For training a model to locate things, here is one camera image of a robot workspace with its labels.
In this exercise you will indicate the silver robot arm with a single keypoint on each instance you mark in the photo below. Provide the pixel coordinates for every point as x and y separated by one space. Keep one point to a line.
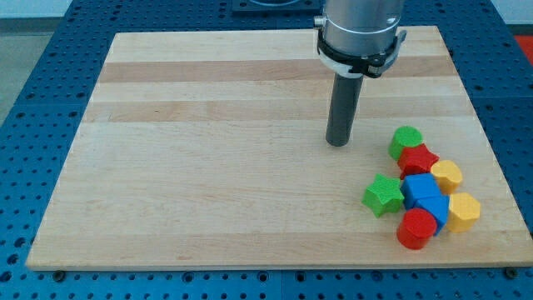
359 37

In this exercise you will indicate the green star block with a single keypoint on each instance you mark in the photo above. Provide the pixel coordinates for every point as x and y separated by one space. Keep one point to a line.
383 195

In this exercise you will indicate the green circle block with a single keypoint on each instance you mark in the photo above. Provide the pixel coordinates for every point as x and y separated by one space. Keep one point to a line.
404 137

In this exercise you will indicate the red star block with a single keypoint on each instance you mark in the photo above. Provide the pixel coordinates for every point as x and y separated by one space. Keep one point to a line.
416 160

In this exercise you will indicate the wooden board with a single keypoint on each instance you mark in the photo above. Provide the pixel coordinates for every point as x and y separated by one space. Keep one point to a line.
207 150

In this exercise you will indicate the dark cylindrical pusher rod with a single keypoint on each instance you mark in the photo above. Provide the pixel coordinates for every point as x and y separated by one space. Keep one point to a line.
344 99

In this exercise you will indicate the blue cube block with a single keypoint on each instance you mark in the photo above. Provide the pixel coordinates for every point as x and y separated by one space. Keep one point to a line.
418 186

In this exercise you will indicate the red cylinder block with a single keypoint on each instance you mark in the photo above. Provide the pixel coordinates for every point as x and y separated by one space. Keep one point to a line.
416 229

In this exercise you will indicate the blue pentagon block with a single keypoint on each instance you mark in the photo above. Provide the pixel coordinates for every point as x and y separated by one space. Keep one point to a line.
438 207

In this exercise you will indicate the yellow heart block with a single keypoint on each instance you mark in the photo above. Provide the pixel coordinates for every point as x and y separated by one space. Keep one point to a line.
447 175

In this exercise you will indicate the yellow hexagon block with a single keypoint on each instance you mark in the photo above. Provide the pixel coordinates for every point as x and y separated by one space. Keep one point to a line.
464 212

